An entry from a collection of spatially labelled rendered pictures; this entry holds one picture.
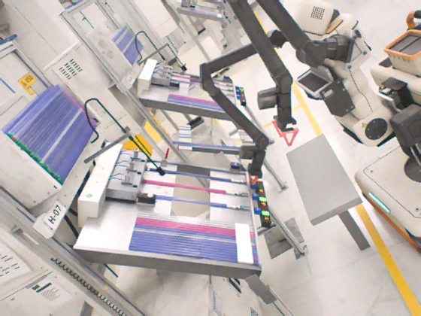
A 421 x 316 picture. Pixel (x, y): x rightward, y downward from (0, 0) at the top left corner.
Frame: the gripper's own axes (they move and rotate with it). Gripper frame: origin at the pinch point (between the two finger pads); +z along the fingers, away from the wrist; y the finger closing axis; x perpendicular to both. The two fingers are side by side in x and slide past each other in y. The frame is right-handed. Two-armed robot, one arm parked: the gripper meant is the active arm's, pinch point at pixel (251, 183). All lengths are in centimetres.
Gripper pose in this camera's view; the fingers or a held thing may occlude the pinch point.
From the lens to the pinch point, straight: 198.5
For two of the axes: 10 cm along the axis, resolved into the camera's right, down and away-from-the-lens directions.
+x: 9.8, 1.6, 0.9
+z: -1.8, 8.5, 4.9
